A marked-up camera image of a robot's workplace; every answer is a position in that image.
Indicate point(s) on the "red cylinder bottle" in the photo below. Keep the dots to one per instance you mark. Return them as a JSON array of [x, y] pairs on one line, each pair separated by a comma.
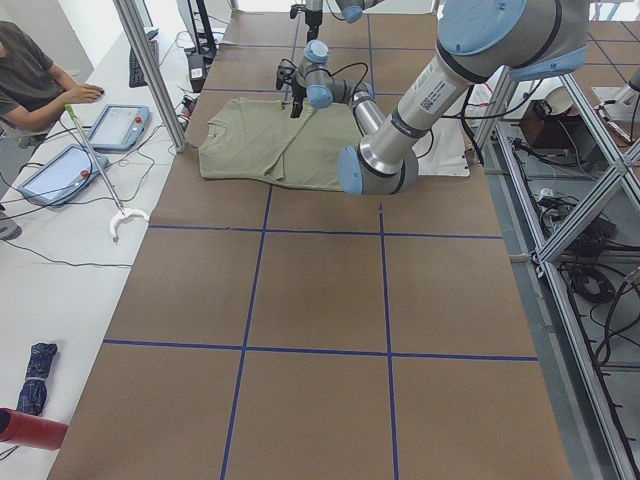
[[22, 429]]

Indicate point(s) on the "lower blue teach pendant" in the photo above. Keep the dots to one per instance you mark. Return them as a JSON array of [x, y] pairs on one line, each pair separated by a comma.
[[60, 179]]

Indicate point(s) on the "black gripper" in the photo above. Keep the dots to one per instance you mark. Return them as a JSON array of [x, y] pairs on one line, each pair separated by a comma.
[[314, 20], [298, 92]]

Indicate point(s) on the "seated person grey shirt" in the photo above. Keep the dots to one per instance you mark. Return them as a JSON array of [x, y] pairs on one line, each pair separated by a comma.
[[33, 86]]

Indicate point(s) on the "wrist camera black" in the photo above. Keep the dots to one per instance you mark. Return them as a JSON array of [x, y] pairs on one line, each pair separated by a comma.
[[296, 9], [285, 75]]

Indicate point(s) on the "folded dark blue umbrella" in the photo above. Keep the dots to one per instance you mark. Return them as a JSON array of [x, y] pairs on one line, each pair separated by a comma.
[[33, 394]]

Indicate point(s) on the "upper blue teach pendant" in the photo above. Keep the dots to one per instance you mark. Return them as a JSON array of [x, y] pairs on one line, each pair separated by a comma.
[[118, 127]]

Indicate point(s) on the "reacher grabber stick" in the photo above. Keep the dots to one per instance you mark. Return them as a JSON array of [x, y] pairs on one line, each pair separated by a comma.
[[123, 213]]

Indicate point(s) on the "blue teach pendant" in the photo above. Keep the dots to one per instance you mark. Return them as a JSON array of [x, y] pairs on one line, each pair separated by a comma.
[[118, 127], [60, 179]]

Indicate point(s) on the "person's hand on mouse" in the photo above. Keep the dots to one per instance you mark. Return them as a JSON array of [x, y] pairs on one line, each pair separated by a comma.
[[83, 93]]

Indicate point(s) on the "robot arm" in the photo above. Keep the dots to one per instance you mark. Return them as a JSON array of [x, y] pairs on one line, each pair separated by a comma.
[[534, 39], [350, 10]]

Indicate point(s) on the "aluminium frame post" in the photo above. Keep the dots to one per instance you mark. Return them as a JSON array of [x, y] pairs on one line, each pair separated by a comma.
[[134, 31]]

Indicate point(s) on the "black keyboard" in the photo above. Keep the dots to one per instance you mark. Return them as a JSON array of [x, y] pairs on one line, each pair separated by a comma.
[[136, 74]]

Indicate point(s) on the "olive green long-sleeve shirt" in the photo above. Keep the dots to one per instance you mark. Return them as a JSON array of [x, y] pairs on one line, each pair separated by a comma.
[[259, 140]]

